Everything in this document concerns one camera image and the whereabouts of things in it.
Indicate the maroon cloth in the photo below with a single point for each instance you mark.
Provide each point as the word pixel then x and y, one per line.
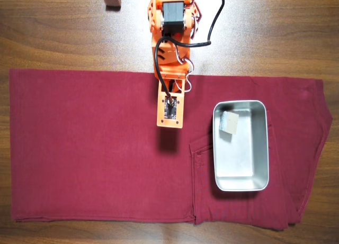
pixel 79 148

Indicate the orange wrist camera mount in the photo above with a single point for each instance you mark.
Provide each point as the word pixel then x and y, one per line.
pixel 162 114

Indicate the metal tray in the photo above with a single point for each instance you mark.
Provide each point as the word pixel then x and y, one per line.
pixel 238 162

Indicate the beige cube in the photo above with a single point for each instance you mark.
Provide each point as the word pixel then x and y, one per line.
pixel 230 123

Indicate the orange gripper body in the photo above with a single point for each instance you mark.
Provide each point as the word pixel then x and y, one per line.
pixel 175 75

